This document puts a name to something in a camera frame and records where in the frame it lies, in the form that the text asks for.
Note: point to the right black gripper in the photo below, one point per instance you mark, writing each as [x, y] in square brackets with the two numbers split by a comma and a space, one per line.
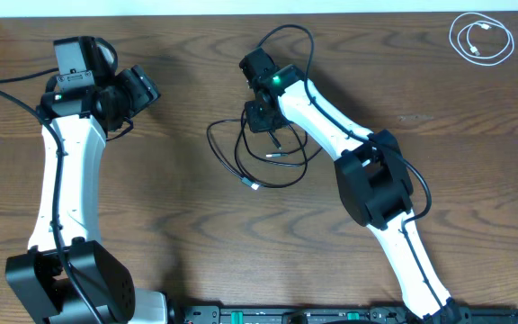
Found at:
[256, 124]

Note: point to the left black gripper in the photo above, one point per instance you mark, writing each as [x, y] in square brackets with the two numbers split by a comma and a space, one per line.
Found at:
[143, 86]

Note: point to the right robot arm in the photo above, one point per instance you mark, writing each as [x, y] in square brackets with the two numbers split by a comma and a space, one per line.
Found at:
[373, 178]

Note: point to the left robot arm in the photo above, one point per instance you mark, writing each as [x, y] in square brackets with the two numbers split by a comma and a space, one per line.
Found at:
[66, 275]

